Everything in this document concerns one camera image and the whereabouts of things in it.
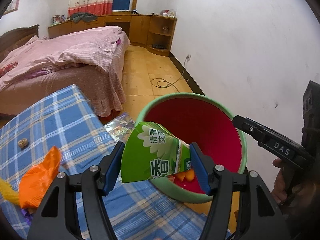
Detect walnut shell on table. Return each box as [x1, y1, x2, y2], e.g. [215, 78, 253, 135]
[17, 138, 29, 149]

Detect red floral pillow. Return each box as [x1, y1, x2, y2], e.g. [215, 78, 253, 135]
[0, 61, 18, 77]

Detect yellow foam sponge sheet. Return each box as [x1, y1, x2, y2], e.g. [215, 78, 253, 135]
[0, 178, 20, 206]

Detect framed wedding photo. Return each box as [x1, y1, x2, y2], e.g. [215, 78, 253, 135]
[4, 0, 20, 15]

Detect blue plaid tablecloth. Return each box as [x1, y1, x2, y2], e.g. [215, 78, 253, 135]
[1, 85, 207, 239]

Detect coiled green floor cable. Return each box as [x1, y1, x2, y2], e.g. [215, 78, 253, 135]
[150, 55, 192, 93]

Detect bed with pink quilt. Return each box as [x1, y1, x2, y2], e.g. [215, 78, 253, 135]
[1, 26, 130, 117]

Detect right hand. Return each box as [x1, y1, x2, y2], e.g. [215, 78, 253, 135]
[271, 159, 287, 204]

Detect dark wooden headboard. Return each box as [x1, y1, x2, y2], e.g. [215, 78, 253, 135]
[0, 24, 39, 61]

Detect wooden desk cabinet unit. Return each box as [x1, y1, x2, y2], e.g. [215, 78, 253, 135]
[48, 13, 177, 56]

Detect orange plastic bag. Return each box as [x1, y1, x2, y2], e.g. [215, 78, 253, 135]
[18, 146, 61, 209]

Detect grey clothes pile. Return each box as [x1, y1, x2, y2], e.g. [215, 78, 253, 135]
[70, 12, 98, 23]

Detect green paper carton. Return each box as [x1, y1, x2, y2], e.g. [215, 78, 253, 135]
[120, 121, 191, 183]

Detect books on cabinet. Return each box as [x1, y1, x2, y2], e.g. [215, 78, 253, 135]
[52, 15, 66, 25]

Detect glossy magazine on floor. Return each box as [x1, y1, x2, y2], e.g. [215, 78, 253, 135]
[104, 112, 135, 143]

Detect red bin with green rim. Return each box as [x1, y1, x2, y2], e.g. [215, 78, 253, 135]
[124, 93, 247, 203]

